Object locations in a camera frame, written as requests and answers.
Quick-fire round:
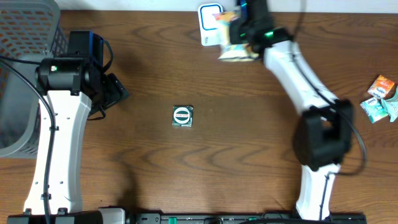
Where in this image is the yellow snack bag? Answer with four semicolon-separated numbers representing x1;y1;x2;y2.
213;11;259;62

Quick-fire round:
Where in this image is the green Zam-Buk box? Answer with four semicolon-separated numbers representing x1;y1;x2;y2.
172;106;193;128

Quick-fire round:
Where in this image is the orange tissue pack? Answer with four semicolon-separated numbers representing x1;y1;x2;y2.
368;75;395;99

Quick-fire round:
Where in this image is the green tissue pack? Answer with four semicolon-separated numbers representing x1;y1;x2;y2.
360;97;388;123

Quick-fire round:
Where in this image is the teal wet wipes pack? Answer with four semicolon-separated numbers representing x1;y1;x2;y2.
381;89;398;123

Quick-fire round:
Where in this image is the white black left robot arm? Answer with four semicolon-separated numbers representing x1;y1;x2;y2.
7;55;130;223

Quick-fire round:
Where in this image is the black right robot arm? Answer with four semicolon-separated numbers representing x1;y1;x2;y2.
229;0;353;221

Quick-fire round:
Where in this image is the white barcode scanner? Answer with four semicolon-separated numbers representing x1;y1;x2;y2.
197;2;224;47

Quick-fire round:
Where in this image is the dark grey plastic basket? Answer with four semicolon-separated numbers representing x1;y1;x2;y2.
1;0;68;159

